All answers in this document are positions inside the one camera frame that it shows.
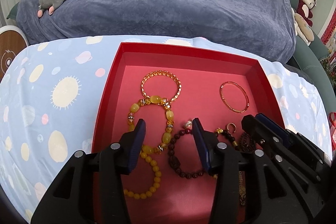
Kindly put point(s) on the beige plush toy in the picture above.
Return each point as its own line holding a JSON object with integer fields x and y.
{"x": 304, "y": 27}

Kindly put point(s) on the red gift bag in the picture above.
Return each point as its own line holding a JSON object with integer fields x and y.
{"x": 333, "y": 134}

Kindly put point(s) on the red wall banner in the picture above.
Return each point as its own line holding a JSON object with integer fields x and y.
{"x": 329, "y": 35}

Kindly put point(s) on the blue grey blanket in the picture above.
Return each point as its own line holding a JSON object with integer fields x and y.
{"x": 170, "y": 3}

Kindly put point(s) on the thin red gold bangle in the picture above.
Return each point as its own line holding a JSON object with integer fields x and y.
{"x": 221, "y": 91}

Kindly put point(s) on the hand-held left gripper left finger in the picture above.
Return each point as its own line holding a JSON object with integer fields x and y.
{"x": 136, "y": 145}

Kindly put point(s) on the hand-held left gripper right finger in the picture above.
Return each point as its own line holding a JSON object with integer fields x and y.
{"x": 202, "y": 145}

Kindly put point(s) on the green sofa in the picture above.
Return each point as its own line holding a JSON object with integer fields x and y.
{"x": 309, "y": 56}

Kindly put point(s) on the red monkey plush toy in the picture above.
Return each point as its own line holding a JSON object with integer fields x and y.
{"x": 304, "y": 7}

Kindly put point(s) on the light blue dotted sheet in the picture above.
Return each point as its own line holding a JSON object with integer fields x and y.
{"x": 52, "y": 113}

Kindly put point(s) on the round wooden white device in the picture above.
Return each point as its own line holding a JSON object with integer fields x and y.
{"x": 10, "y": 50}

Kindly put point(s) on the red square box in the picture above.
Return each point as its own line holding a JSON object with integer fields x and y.
{"x": 199, "y": 87}

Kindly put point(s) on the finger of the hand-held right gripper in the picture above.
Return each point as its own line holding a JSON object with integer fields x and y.
{"x": 254, "y": 127}
{"x": 275, "y": 129}

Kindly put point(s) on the potted plants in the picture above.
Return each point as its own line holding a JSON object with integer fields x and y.
{"x": 329, "y": 69}

